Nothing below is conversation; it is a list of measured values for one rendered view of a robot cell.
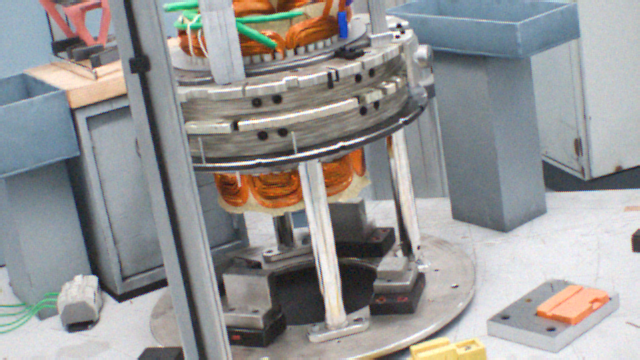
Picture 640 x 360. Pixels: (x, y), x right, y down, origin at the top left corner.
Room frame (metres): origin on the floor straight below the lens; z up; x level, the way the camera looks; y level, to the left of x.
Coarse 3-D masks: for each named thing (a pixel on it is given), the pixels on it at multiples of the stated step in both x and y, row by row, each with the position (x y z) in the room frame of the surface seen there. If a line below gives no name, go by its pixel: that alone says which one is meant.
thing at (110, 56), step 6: (114, 48) 1.50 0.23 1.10; (96, 54) 1.48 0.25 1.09; (102, 54) 1.49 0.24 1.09; (108, 54) 1.49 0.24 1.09; (114, 54) 1.50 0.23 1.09; (90, 60) 1.48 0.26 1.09; (96, 60) 1.48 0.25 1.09; (102, 60) 1.48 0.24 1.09; (108, 60) 1.49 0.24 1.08; (114, 60) 1.50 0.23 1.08; (96, 66) 1.48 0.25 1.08; (102, 66) 1.48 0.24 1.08
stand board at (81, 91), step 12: (72, 60) 1.63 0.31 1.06; (36, 72) 1.59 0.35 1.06; (48, 72) 1.57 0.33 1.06; (60, 72) 1.56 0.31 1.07; (108, 72) 1.51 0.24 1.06; (120, 72) 1.50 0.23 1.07; (60, 84) 1.49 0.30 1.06; (72, 84) 1.48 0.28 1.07; (84, 84) 1.46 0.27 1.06; (96, 84) 1.46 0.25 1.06; (108, 84) 1.47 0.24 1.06; (120, 84) 1.48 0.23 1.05; (72, 96) 1.45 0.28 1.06; (84, 96) 1.45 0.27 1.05; (96, 96) 1.46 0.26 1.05; (108, 96) 1.47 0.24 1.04
